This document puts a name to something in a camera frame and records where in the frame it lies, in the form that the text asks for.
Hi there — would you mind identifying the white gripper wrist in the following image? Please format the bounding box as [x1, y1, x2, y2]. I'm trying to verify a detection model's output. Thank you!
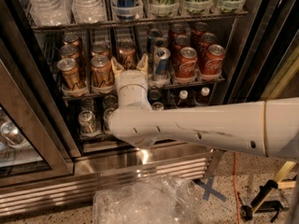
[111, 53, 150, 109]

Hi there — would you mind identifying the orange can lane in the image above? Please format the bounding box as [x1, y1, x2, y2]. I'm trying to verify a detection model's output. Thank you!
[91, 44, 110, 57]
[119, 40, 136, 70]
[91, 55, 114, 88]

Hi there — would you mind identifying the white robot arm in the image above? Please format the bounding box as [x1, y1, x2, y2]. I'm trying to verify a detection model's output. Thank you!
[108, 55, 299, 161]

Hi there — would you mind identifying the blue silver energy can front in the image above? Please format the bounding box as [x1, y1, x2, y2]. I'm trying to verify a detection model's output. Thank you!
[153, 48, 170, 81]

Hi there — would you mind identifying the blue can bottom back right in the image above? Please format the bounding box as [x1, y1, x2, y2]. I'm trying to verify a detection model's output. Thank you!
[149, 90, 162, 104]

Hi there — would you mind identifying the blue energy can middle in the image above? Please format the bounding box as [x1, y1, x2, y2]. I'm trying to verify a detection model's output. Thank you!
[150, 37, 168, 55]

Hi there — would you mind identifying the clear can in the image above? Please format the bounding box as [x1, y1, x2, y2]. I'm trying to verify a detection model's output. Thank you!
[80, 97, 95, 113]
[78, 110, 101, 137]
[103, 108, 115, 134]
[103, 95, 119, 110]

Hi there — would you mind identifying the blue energy can back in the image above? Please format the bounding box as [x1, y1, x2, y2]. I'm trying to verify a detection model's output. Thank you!
[146, 28, 163, 56]

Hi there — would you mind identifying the blue can bottom front right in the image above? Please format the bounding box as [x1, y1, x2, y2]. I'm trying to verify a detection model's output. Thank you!
[151, 102, 164, 110]

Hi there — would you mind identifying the red cola can front left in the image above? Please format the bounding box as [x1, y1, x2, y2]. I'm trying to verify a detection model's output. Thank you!
[175, 47, 197, 78]

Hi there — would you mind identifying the red cola can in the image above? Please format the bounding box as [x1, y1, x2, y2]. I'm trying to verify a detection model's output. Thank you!
[175, 47, 197, 78]
[172, 35, 191, 60]
[200, 44, 225, 76]
[199, 32, 217, 56]
[191, 22, 209, 42]
[168, 23, 186, 40]

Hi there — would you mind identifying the clear can bottom back left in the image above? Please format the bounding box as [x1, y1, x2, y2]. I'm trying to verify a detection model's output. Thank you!
[80, 97, 95, 113]

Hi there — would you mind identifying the red cola can middle left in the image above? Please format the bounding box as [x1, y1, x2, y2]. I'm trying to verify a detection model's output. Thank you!
[172, 35, 191, 60]

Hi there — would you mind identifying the blue red can top shelf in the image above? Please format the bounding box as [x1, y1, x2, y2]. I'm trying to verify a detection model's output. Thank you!
[116, 0, 135, 21]

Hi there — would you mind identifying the red cola can back left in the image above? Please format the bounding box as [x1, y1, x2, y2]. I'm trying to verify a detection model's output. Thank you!
[168, 23, 186, 40]

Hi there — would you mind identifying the orange can middle left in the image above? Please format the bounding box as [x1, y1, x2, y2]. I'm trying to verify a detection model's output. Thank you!
[60, 44, 82, 65]

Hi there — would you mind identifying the orange can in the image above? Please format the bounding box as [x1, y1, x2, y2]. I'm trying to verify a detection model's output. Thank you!
[60, 44, 82, 65]
[57, 58, 85, 91]
[63, 33, 82, 51]

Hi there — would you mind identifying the orange can front left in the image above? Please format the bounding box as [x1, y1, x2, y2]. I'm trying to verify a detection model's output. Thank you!
[57, 58, 85, 91]

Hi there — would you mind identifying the orange can back left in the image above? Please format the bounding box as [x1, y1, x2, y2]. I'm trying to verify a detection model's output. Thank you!
[63, 33, 82, 51]

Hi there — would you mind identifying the clear can bottom front left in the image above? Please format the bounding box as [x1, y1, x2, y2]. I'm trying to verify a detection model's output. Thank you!
[78, 110, 101, 137]

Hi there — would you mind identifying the stainless steel fridge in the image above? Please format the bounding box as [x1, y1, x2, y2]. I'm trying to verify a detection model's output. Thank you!
[0, 0, 299, 218]

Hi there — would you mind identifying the red cola can back right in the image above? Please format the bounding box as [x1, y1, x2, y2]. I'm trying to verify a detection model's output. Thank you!
[191, 22, 209, 42]

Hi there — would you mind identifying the red cola can middle right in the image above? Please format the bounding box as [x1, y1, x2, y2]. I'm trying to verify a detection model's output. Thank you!
[199, 32, 217, 56]

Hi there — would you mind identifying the red cola can front right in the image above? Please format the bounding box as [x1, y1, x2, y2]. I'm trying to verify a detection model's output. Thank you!
[200, 44, 225, 76]

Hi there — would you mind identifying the open glass fridge door left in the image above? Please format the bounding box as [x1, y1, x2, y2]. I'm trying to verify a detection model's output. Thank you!
[0, 41, 73, 189]

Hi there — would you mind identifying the right glass fridge door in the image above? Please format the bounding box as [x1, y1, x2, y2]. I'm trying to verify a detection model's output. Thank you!
[223, 0, 299, 104]

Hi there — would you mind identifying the white capped bottle left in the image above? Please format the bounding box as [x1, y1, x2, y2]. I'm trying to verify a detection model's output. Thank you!
[176, 90, 189, 108]

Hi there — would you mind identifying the white capped bottle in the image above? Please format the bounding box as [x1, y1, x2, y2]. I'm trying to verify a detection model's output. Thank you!
[176, 90, 189, 108]
[194, 87, 210, 106]

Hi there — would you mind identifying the clear water bottle right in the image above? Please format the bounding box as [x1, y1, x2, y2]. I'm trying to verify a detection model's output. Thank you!
[72, 0, 106, 23]

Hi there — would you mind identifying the clear water bottle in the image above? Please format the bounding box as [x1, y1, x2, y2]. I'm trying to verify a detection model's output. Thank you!
[29, 0, 71, 26]
[72, 0, 106, 23]

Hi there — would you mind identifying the white capped bottle right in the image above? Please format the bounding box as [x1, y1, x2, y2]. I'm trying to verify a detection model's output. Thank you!
[194, 87, 210, 106]

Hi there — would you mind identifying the clear water bottle left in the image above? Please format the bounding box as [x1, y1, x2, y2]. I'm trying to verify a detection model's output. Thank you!
[29, 0, 71, 26]

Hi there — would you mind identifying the clear plastic container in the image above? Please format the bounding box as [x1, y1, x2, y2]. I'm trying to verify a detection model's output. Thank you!
[93, 175, 202, 224]

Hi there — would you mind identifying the blue tape cross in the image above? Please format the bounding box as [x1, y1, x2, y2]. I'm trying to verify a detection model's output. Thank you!
[194, 176, 226, 203]

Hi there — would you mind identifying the yellow black wheeled stand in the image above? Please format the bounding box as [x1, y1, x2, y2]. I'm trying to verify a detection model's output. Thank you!
[240, 161, 297, 224]

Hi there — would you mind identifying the orange cable on floor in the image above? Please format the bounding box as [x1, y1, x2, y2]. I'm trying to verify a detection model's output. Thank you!
[232, 152, 242, 224]

